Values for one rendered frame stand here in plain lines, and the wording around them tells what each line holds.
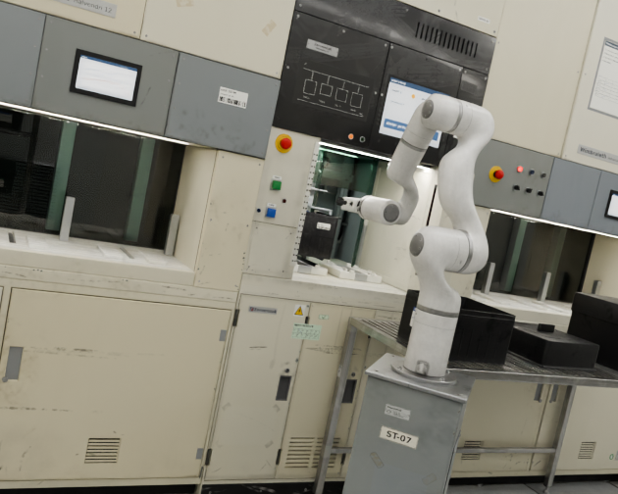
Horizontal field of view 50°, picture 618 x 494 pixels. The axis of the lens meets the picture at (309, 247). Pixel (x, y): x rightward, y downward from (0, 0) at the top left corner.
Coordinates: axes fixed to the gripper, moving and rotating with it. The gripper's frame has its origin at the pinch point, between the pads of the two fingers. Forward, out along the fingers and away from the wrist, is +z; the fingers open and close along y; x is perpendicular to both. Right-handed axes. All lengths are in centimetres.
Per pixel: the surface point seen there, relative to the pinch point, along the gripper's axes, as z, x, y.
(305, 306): 2.0, -41.2, -6.6
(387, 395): -72, -48, -15
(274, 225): 3.0, -13.4, -25.3
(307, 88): 2.1, 36.7, -23.5
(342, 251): 86, -27, 53
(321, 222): 22.1, -10.1, 3.1
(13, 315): 2, -54, -106
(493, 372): -60, -43, 32
